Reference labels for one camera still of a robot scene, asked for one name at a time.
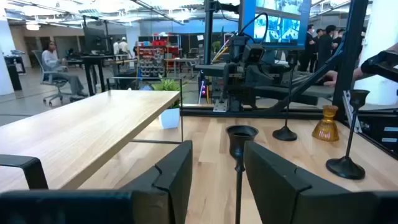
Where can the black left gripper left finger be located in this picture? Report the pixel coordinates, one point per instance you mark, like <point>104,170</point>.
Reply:
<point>168,193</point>

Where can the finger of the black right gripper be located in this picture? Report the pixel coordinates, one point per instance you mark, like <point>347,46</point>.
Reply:
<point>213,70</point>

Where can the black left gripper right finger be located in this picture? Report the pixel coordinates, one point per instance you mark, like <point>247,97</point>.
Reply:
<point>273,193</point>

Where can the black metal candlestick holder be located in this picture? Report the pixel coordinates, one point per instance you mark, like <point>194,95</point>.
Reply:
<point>345,168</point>
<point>285,133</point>
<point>241,140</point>

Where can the amber glass candlestick holder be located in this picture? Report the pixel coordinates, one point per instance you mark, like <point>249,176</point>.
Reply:
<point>326,127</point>

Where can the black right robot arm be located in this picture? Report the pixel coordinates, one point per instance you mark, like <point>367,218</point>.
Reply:
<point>295,95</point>

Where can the person's forearm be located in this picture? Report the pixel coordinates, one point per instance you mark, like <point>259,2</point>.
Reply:
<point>357,74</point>

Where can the control box red lights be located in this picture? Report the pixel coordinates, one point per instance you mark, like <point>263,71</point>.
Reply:
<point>203,88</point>

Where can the red storage bin rack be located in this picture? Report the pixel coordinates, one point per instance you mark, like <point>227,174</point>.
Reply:
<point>152,62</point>

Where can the green plant white pot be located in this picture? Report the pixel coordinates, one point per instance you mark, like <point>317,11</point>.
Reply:
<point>169,119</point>

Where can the person's hand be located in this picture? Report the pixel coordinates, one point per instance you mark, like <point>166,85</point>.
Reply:
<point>330,77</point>

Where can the black standing desk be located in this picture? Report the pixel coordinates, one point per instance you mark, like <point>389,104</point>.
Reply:
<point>93,71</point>

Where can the black computer monitor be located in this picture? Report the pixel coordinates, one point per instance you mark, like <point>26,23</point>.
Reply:
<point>94,39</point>

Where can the seated person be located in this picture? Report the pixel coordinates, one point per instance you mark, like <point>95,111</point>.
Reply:
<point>51,62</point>

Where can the grey office chair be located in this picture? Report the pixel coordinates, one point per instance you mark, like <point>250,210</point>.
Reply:
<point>46,79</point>

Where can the black cabinet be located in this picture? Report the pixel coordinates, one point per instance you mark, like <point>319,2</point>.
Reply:
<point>14,77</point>

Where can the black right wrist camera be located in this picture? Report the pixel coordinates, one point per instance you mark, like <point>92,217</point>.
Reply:
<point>253,53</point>

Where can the black aluminium table frame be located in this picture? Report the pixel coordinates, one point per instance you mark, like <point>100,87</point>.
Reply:
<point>248,112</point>

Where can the silver metal bracket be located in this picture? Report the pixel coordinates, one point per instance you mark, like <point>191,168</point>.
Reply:
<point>220,106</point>

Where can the wooden shelf black metal frame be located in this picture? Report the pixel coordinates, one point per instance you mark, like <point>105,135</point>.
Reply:
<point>77,130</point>

